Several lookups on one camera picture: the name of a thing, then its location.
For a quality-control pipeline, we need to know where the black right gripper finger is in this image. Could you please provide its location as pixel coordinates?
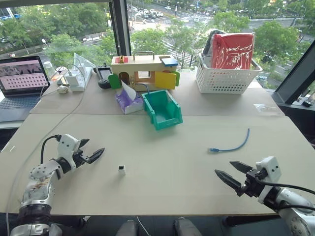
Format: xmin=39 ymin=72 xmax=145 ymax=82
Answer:
xmin=229 ymin=161 xmax=254 ymax=174
xmin=214 ymin=169 xmax=245 ymax=197

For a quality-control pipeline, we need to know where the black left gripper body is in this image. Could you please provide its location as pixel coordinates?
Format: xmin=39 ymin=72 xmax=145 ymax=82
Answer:
xmin=72 ymin=147 xmax=93 ymax=169

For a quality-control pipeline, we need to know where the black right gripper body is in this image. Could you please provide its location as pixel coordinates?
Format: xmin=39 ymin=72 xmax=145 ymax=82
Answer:
xmin=242 ymin=168 xmax=268 ymax=198

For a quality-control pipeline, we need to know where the purple tissue pack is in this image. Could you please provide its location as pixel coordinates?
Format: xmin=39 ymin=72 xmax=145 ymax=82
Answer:
xmin=114 ymin=79 xmax=145 ymax=116

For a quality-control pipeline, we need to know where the clear plastic bag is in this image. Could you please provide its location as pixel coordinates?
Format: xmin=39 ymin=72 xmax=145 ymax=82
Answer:
xmin=253 ymin=103 xmax=278 ymax=113

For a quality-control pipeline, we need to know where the white power adapter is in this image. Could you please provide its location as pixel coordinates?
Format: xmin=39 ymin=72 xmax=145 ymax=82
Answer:
xmin=65 ymin=75 xmax=78 ymax=88

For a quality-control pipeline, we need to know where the black handheld remote controller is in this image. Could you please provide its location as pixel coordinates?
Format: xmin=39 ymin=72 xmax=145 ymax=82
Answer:
xmin=94 ymin=63 xmax=114 ymax=90

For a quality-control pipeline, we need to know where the white power strip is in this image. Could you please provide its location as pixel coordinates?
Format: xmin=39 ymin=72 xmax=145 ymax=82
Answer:
xmin=70 ymin=52 xmax=96 ymax=92

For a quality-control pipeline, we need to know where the clear plastic bottle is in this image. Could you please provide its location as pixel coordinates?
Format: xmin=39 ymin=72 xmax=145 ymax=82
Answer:
xmin=43 ymin=61 xmax=59 ymax=81

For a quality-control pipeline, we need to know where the green plastic storage bin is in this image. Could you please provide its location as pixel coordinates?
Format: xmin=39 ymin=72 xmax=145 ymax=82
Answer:
xmin=141 ymin=89 xmax=184 ymax=131

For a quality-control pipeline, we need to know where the open laptop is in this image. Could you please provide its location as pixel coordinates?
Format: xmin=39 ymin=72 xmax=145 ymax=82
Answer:
xmin=0 ymin=56 xmax=51 ymax=123

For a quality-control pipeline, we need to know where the white perforated plastic basket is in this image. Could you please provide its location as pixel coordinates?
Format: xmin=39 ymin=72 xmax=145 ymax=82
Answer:
xmin=195 ymin=52 xmax=264 ymax=95

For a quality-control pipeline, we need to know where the wooden lock activity box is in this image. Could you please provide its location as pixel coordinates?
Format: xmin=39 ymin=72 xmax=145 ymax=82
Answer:
xmin=108 ymin=51 xmax=181 ymax=91

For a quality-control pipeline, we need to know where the dark slanted window beam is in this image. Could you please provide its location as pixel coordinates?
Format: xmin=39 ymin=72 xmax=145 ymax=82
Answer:
xmin=274 ymin=43 xmax=315 ymax=107

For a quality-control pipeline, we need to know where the red bag in plastic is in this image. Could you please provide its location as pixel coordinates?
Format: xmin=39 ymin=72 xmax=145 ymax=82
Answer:
xmin=211 ymin=32 xmax=255 ymax=71

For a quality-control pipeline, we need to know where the dark grey flat item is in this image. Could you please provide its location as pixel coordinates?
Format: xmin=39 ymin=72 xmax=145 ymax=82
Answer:
xmin=203 ymin=29 xmax=226 ymax=57

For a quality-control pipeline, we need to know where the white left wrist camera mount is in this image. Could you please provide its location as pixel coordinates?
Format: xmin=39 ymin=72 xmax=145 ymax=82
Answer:
xmin=57 ymin=134 xmax=83 ymax=170

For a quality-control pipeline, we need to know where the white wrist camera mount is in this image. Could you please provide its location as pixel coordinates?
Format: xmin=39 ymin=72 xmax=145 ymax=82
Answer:
xmin=255 ymin=156 xmax=282 ymax=204
xmin=57 ymin=134 xmax=83 ymax=170

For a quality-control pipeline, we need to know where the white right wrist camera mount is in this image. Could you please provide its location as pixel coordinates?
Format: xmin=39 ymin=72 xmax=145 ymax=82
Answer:
xmin=255 ymin=156 xmax=282 ymax=204

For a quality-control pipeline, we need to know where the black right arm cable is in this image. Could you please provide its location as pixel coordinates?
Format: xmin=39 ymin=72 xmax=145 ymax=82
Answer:
xmin=255 ymin=177 xmax=315 ymax=212

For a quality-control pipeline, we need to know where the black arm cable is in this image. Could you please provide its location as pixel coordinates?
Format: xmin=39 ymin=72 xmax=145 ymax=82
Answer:
xmin=40 ymin=135 xmax=62 ymax=164
xmin=255 ymin=177 xmax=315 ymax=212

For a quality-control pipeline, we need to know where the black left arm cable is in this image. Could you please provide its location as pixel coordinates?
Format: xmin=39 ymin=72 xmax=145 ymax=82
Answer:
xmin=40 ymin=135 xmax=62 ymax=164

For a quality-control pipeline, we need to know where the long white cable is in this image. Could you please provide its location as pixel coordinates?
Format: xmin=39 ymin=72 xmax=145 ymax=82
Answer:
xmin=4 ymin=63 xmax=93 ymax=236

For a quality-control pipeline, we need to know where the short blue cable piece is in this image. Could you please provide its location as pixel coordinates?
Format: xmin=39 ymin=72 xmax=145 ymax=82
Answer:
xmin=135 ymin=83 xmax=152 ymax=95

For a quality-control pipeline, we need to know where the dark window frame pillar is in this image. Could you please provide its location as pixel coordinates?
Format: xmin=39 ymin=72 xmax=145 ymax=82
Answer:
xmin=108 ymin=0 xmax=131 ymax=58

